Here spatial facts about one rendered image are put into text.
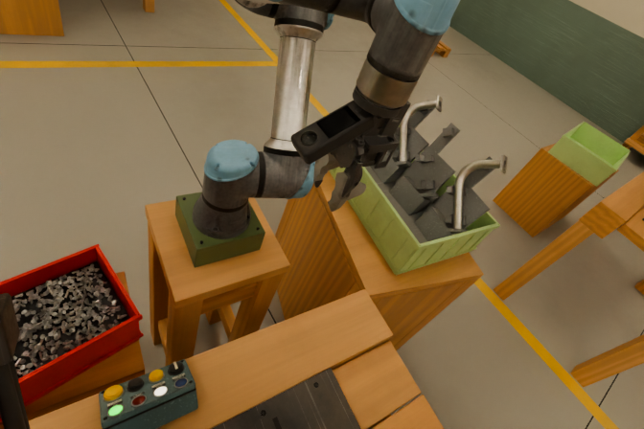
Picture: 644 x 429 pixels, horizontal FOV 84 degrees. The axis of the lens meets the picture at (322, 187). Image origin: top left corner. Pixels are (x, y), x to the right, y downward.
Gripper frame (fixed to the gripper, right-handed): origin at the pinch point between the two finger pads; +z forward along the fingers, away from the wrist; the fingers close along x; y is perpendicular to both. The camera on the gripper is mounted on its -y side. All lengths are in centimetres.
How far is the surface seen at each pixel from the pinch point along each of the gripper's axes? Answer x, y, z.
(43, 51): 283, -48, 129
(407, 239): 3, 48, 36
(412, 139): 42, 79, 29
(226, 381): -12.6, -16.0, 39.2
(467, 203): 7, 77, 30
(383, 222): 14, 48, 40
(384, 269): 2, 45, 50
